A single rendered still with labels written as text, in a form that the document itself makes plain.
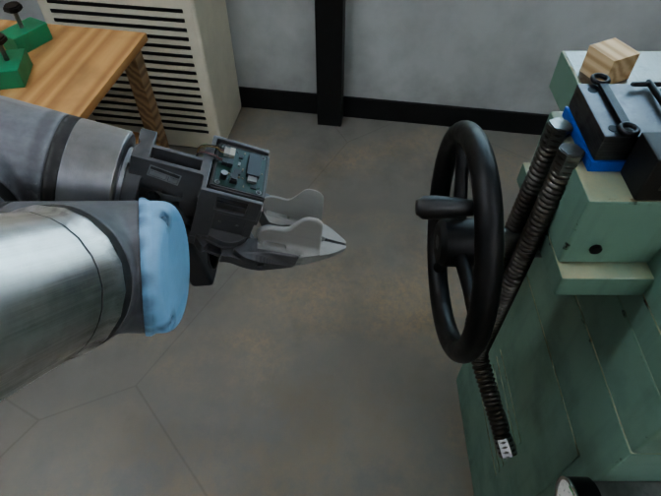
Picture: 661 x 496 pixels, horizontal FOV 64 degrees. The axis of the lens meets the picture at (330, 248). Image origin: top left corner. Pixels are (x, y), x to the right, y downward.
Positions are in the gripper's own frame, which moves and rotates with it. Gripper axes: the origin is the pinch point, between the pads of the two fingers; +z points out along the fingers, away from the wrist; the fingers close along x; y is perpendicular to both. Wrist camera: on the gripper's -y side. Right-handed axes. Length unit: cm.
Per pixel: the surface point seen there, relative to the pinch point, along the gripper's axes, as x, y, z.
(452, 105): 140, -59, 71
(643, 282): -2.3, 8.7, 30.9
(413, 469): 6, -77, 49
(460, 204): 2.8, 7.9, 10.9
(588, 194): 0.7, 14.8, 19.9
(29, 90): 82, -61, -60
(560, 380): 0.2, -16.2, 41.1
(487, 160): 6.0, 11.5, 12.3
